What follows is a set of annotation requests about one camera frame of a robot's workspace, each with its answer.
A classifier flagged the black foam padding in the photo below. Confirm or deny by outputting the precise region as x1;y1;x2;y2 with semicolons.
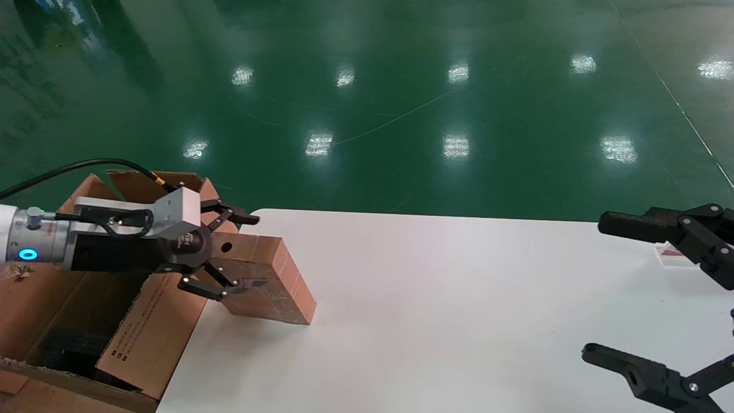
39;326;145;392

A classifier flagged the black looped cable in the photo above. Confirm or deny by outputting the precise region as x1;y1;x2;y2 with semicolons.
54;206;156;239

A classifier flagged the thick black camera cable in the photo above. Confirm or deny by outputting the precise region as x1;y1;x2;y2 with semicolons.
0;158;176;199

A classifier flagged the big open cardboard box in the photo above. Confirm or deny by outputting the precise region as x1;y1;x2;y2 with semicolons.
0;170;240;413

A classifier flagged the small taped cardboard box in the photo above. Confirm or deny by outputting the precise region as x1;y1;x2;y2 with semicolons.
203;232;318;326

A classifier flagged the red and white card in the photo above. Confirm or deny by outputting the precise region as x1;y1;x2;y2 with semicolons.
655;241;698;269

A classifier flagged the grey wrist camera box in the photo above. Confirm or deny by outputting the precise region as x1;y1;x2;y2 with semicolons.
151;186;202;240

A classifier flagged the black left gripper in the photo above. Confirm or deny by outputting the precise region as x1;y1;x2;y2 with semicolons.
71;198;268;302

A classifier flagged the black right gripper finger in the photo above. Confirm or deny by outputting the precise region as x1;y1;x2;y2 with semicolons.
598;203;734;291
581;342;734;413

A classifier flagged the silver camera mount bracket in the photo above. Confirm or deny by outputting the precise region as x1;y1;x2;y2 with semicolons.
71;196;173;239

